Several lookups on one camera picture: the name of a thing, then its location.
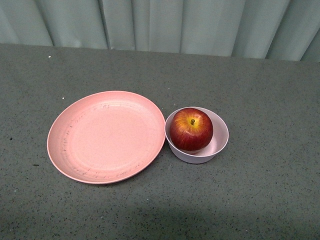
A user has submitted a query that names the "pink round plate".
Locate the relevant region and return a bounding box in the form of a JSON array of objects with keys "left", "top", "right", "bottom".
[{"left": 47, "top": 91, "right": 166, "bottom": 185}]

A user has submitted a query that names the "pale grey curtain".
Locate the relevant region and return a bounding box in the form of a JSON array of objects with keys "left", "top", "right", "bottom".
[{"left": 0, "top": 0, "right": 320, "bottom": 62}]

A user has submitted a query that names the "light pink bowl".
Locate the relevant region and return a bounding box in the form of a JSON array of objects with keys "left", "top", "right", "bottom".
[{"left": 164, "top": 106, "right": 229, "bottom": 164}]

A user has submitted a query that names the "red apple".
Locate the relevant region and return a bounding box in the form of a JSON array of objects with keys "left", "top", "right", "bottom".
[{"left": 169, "top": 107, "right": 214, "bottom": 152}]

